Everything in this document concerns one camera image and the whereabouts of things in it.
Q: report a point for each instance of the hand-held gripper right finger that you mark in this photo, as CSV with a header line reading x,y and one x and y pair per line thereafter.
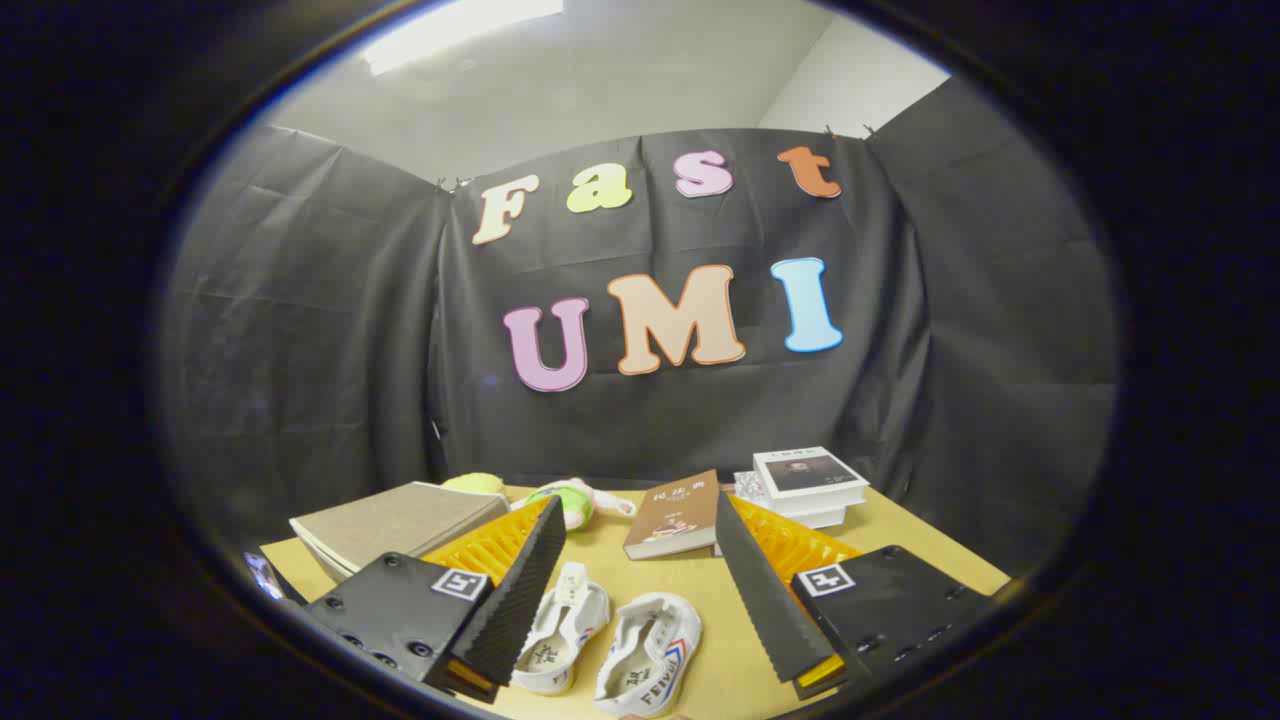
x,y
770,600

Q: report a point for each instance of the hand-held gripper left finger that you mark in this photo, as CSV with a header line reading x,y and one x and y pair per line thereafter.
x,y
520,600

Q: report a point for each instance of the white canvas shoe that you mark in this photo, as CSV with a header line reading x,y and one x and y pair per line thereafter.
x,y
575,610
650,640

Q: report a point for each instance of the beige fabric storage box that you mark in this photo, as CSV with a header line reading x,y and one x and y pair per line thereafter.
x,y
400,520

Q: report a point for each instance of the pink and green plush toy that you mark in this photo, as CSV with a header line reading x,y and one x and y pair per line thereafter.
x,y
575,500

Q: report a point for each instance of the yellow plush toy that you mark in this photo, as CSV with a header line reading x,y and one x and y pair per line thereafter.
x,y
475,483

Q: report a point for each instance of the brown cover book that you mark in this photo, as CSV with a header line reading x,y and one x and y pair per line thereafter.
x,y
675,510

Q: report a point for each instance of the white book with portrait cover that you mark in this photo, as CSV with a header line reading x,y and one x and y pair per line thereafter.
x,y
810,470

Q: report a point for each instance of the small printed card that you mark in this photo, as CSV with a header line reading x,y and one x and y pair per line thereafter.
x,y
265,575

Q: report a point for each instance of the black backdrop cloth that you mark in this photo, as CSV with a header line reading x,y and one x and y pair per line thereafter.
x,y
300,350

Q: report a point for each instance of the ceiling light panel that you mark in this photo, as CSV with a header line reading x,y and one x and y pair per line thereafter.
x,y
450,30

